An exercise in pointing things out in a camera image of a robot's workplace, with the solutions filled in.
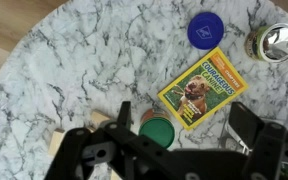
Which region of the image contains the light wooden block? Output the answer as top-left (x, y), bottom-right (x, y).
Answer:
top-left (110, 169), bottom-right (122, 180)
top-left (47, 128), bottom-right (67, 158)
top-left (89, 109), bottom-right (112, 133)

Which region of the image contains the yellow dog book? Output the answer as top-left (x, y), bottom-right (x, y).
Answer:
top-left (157, 46), bottom-right (249, 132)

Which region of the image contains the blue plastic lid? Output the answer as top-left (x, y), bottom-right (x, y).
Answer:
top-left (187, 11), bottom-right (225, 51)

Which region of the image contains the green can with foil top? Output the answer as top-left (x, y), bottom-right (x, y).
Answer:
top-left (244, 22), bottom-right (288, 64)

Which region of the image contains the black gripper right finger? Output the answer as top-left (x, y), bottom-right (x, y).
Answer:
top-left (228, 101), bottom-right (288, 180)

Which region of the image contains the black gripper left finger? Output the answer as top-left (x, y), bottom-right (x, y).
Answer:
top-left (43, 100), bottom-right (185, 180)

